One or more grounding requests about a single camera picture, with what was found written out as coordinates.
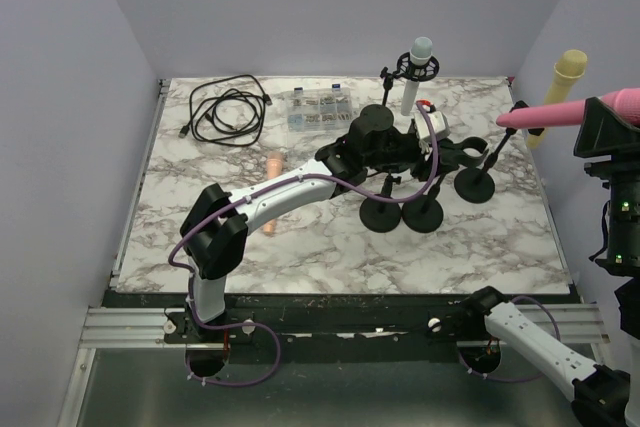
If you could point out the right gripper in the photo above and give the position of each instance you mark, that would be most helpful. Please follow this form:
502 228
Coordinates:
606 130

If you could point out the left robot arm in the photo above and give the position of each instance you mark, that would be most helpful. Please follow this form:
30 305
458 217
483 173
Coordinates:
216 229

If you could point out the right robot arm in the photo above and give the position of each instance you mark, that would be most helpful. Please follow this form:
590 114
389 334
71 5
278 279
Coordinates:
598 395

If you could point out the shock mount desk stand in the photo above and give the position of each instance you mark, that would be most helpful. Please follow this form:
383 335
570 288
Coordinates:
381 217

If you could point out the aluminium frame rail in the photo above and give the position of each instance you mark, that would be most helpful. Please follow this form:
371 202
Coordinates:
125 328

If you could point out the white microphone grey head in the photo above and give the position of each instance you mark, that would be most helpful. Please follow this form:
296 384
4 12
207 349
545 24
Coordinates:
419 57

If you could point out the clip desk stand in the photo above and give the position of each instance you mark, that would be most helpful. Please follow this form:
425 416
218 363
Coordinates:
425 214

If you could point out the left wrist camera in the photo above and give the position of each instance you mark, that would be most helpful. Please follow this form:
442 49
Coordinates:
430 125

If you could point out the yellow microphone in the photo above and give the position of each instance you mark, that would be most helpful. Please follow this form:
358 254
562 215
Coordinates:
568 69

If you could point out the clear screw organiser box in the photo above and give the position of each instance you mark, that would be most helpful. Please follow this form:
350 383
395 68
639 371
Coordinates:
318 110

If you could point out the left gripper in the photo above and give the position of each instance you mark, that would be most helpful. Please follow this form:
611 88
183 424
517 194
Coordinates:
421 169

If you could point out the pink microphone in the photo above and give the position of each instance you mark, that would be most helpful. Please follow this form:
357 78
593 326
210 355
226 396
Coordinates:
625 103

